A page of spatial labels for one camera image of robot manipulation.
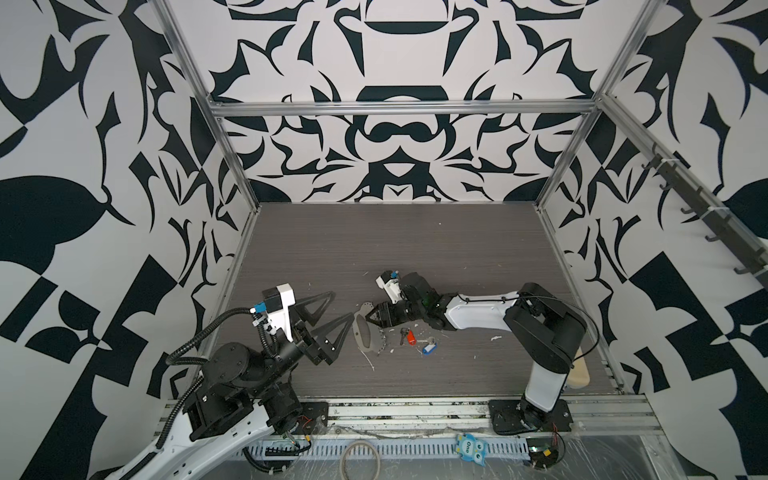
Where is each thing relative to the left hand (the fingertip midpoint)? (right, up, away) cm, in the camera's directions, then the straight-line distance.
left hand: (341, 302), depth 55 cm
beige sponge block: (+58, -24, +23) cm, 67 cm away
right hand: (+4, -11, +30) cm, 32 cm away
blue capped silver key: (+21, -20, +31) cm, 42 cm away
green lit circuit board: (+45, -39, +16) cm, 62 cm away
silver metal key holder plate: (+3, -16, +32) cm, 36 cm away
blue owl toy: (+28, -37, +15) cm, 48 cm away
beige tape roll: (+3, -36, +16) cm, 40 cm away
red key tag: (+15, -18, +32) cm, 40 cm away
